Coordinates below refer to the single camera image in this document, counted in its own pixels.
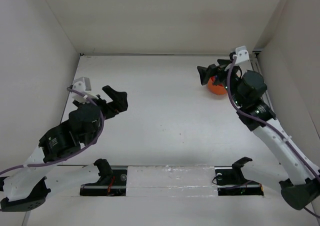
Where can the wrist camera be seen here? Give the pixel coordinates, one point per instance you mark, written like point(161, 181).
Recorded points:
point(240, 55)
point(80, 89)

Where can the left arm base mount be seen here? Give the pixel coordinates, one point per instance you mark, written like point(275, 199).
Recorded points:
point(112, 181)

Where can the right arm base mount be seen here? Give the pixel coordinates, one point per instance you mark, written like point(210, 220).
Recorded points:
point(231, 182)

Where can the orange round organizer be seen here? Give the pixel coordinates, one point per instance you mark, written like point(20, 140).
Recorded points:
point(218, 89)

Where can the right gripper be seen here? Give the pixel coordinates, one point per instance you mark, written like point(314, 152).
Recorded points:
point(205, 72)

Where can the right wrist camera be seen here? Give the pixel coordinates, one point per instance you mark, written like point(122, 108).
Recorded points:
point(240, 55)

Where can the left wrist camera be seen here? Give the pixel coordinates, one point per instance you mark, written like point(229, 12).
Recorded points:
point(80, 89)

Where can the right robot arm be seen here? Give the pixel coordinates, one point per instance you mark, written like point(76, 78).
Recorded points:
point(295, 177)

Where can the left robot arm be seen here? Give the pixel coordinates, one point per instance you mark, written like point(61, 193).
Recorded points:
point(26, 187)

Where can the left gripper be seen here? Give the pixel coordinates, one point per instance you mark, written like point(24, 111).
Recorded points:
point(119, 104)

